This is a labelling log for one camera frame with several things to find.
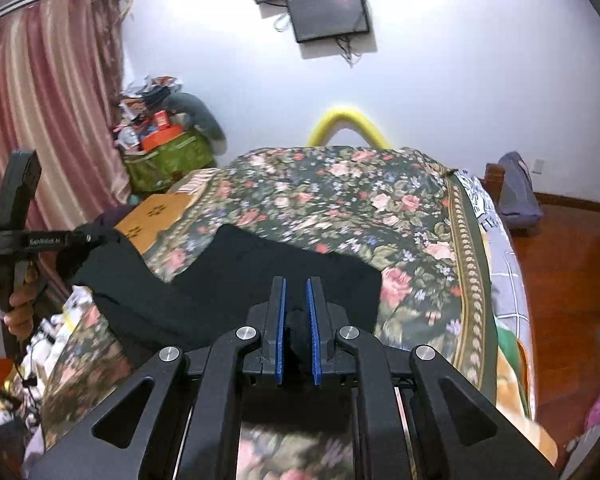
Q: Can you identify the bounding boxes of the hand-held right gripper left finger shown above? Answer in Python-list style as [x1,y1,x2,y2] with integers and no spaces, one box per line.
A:
[27,276,287,480]

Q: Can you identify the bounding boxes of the black monitor cable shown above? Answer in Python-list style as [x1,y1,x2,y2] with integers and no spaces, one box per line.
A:
[332,35,362,68]

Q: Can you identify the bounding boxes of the person's left hand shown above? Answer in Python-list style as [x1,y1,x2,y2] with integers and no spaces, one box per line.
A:
[0,265,38,343]

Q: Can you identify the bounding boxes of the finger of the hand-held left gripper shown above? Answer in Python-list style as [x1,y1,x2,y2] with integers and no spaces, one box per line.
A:
[71,227,123,251]

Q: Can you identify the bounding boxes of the floral blanket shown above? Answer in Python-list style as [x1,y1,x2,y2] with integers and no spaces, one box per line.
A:
[40,146,498,480]

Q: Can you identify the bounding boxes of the pink striped curtain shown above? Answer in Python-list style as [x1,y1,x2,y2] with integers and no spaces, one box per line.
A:
[0,0,133,241]

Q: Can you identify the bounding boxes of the dark purple clothing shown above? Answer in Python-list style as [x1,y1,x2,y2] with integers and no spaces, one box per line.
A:
[92,205,136,231]

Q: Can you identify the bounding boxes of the white checked bed sheet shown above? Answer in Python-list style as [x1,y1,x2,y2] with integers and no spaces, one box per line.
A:
[482,220,536,416]

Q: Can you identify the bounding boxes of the black elephant print t-shirt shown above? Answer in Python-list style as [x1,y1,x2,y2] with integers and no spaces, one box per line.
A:
[55,223,383,356]

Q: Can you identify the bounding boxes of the green storage bag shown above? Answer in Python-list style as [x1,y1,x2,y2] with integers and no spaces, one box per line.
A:
[124,132,216,193]

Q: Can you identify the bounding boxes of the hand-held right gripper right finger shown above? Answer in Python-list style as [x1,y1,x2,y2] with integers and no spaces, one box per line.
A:
[306,277,558,480]

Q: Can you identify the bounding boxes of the small black wall monitor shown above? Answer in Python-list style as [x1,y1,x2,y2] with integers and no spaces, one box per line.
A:
[286,0,373,44]

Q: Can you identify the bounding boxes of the grey backpack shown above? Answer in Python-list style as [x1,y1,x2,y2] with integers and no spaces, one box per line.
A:
[497,151,543,231]

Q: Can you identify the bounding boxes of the striped bed sheet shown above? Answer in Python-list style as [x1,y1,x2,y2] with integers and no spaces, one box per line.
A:
[172,167,218,196]

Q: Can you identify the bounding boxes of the pile of household clutter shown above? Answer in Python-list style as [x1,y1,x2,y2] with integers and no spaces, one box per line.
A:
[112,76,186,151]

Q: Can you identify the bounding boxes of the yellow foam tube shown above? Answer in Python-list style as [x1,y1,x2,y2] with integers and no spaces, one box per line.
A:
[307,106,392,150]

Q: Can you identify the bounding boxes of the wooden bed frame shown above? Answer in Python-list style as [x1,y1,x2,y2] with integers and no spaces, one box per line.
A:
[485,162,511,211]

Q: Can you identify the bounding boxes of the bamboo lap desk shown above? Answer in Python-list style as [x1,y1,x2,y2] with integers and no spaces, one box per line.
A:
[115,193,193,253]

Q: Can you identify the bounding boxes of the pink object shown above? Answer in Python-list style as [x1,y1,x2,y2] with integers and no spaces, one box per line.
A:
[582,382,600,433]

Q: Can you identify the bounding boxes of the grey plush toy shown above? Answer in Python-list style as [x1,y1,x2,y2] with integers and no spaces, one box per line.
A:
[162,91,227,143]

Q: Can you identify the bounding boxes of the white printed cloth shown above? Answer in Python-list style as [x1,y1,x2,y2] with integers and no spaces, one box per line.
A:
[452,169,503,233]

